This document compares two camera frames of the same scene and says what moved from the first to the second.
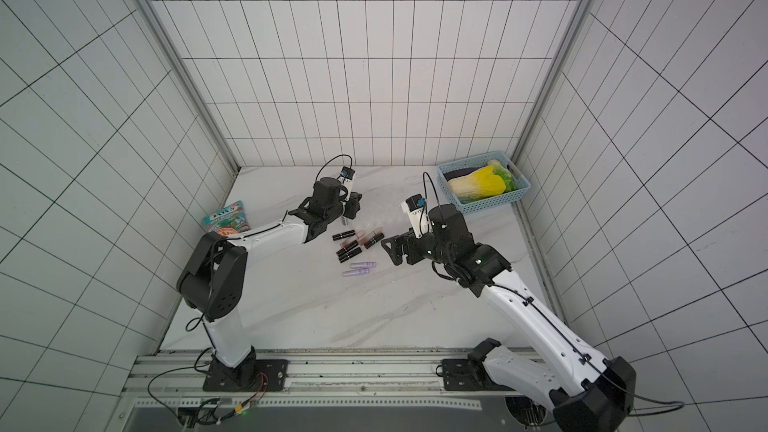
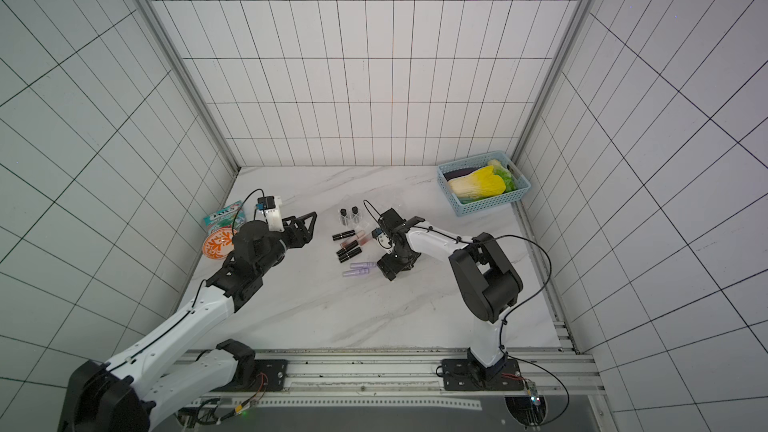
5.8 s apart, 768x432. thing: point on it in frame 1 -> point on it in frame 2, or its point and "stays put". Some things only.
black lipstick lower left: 350,254 stays put
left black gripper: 353,205 -> 302,239
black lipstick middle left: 343,250 stays put
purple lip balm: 356,272 stays put
